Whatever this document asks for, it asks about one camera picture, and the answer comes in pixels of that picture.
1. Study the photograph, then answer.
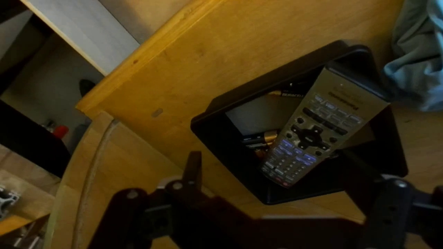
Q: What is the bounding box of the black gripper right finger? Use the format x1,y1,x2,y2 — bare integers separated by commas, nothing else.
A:
344,150,390,215

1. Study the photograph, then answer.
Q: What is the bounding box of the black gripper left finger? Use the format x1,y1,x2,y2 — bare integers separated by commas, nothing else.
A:
183,150,203,186

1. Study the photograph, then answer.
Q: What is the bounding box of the grey remote control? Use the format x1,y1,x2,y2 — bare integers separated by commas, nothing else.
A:
261,63,390,188

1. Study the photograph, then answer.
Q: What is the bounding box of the black plastic tray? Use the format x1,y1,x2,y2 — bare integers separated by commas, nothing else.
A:
192,40,409,204

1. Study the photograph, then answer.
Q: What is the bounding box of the wooden roll-top desk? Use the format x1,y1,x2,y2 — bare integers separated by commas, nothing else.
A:
45,0,443,249

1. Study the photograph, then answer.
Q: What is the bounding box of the light blue cloth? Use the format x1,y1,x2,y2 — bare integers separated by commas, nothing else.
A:
384,0,443,112

